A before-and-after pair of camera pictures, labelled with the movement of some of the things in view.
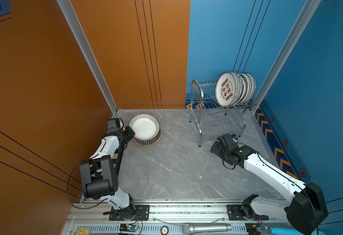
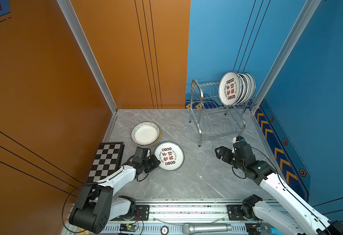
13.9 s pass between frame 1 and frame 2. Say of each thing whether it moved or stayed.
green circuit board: stayed
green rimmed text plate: stayed
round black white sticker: stayed
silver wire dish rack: stayed
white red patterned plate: moved
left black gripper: moved
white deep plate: moved
